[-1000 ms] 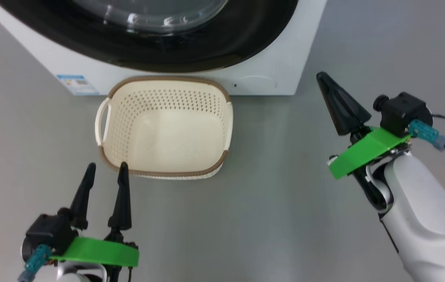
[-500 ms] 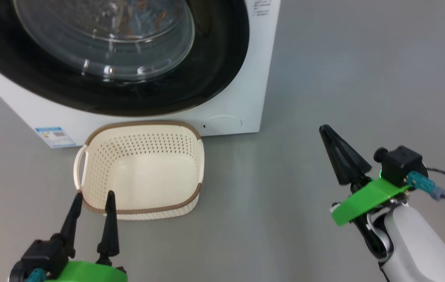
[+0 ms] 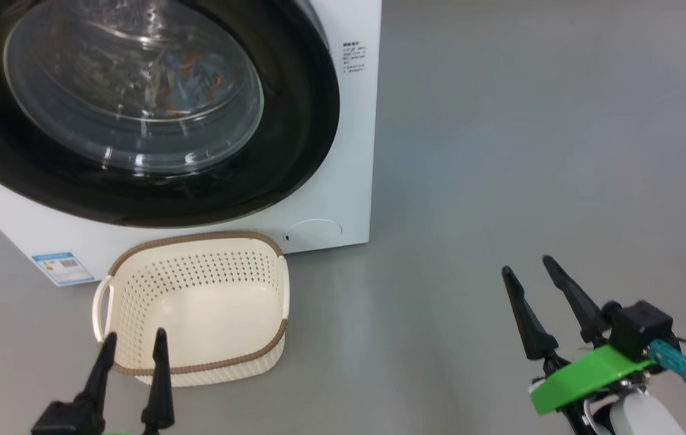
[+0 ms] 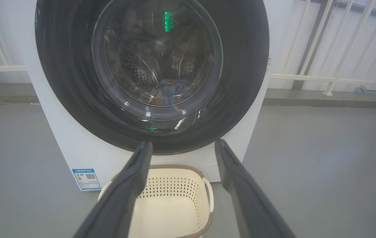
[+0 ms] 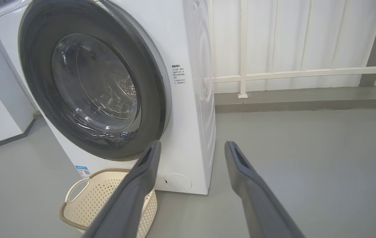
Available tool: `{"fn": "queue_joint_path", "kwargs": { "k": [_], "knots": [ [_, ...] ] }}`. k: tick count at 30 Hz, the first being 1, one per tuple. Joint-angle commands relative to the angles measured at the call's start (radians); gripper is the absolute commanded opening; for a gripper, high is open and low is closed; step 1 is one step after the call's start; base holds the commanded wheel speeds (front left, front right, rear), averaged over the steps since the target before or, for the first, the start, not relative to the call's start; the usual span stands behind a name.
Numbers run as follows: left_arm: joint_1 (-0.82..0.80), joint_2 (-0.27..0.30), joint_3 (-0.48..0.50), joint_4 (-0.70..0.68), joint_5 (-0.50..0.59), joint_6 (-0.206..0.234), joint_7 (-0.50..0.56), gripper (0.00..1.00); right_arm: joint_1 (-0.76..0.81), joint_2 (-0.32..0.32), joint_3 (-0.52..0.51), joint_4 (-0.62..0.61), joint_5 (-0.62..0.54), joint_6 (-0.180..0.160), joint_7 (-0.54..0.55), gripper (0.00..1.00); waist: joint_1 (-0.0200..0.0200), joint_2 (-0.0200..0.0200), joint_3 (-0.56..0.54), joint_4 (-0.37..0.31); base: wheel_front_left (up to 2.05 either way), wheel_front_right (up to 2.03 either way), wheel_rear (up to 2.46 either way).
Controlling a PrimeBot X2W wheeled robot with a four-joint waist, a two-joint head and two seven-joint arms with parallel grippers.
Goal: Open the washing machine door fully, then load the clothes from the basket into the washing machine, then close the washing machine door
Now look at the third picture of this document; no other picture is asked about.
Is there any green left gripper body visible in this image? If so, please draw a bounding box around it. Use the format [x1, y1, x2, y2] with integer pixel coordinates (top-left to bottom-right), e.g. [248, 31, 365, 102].
[30, 401, 166, 435]

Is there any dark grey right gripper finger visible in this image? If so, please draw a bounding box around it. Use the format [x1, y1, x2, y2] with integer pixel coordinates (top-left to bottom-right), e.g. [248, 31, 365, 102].
[501, 265, 560, 362]
[542, 254, 607, 346]

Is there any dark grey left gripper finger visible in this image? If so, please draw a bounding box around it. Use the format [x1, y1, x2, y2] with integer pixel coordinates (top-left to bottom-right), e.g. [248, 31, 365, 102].
[75, 330, 118, 418]
[140, 327, 176, 429]

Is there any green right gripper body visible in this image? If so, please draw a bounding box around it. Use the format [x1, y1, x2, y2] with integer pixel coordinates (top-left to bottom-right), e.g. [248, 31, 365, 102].
[528, 344, 658, 435]

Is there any round black glass washer door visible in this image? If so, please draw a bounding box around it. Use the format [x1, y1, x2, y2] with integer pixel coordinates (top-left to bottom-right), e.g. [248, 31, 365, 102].
[0, 0, 342, 229]

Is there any blue cartoon print garment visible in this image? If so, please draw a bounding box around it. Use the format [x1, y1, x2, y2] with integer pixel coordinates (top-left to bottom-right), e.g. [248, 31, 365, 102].
[155, 50, 230, 117]

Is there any white front-load washing machine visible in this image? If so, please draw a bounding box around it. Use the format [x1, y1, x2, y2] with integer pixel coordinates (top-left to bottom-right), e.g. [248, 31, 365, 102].
[0, 0, 383, 286]

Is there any cream perforated laundry basket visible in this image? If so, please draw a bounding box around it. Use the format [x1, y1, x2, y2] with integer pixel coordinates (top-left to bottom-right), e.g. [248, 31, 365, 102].
[92, 231, 291, 388]

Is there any blue energy label sticker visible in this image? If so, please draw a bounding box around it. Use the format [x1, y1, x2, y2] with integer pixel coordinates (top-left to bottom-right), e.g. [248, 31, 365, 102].
[31, 251, 95, 286]

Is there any round white filter cover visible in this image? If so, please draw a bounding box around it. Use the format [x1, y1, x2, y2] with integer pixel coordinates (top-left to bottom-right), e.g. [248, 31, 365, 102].
[286, 218, 343, 249]

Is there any small printed text sticker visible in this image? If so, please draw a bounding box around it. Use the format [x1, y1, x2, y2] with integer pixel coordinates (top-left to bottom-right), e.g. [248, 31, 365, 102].
[342, 40, 368, 75]

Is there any teal right cable connector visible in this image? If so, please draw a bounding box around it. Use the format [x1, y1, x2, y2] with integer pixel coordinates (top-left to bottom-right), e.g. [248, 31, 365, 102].
[647, 338, 686, 388]

